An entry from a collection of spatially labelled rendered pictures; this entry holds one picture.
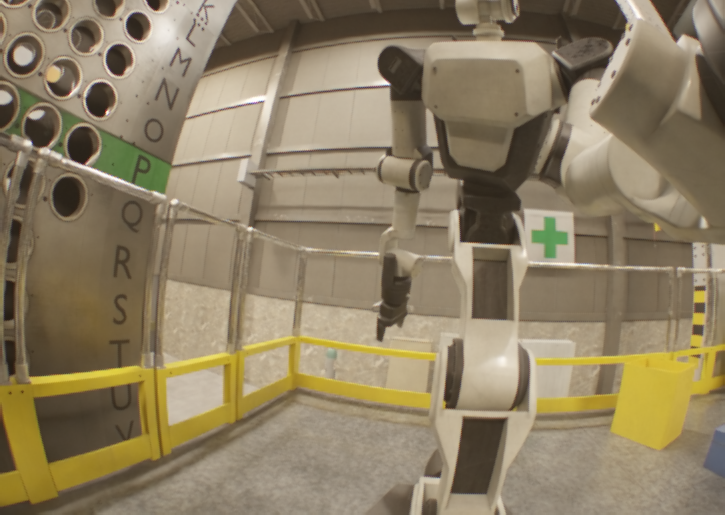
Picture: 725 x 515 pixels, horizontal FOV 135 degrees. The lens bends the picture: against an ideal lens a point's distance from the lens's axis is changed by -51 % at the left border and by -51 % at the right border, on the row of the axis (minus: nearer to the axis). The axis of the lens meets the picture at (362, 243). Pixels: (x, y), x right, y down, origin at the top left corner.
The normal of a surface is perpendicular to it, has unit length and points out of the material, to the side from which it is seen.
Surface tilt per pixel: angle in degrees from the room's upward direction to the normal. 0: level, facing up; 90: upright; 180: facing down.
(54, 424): 90
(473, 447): 88
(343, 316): 90
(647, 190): 103
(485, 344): 62
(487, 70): 123
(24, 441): 90
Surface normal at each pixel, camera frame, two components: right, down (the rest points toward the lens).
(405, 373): -0.25, -0.16
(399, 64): -0.66, 0.40
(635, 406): -0.98, -0.11
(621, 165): -0.40, 0.06
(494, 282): -0.19, -0.40
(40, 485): 0.96, 0.05
